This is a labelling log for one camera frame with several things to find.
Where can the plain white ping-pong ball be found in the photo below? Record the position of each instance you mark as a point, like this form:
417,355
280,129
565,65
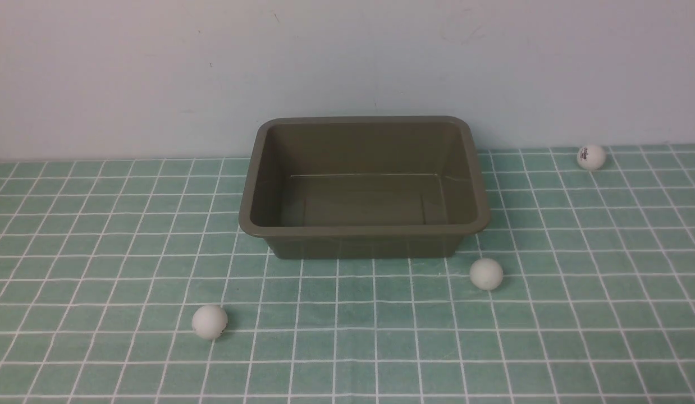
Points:
209,322
486,274

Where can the white ping-pong ball with logo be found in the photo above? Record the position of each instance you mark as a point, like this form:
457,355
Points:
591,157

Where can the olive green plastic bin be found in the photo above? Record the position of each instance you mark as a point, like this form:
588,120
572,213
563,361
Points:
364,187

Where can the green checkered table cloth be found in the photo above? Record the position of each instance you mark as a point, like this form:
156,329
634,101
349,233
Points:
104,263

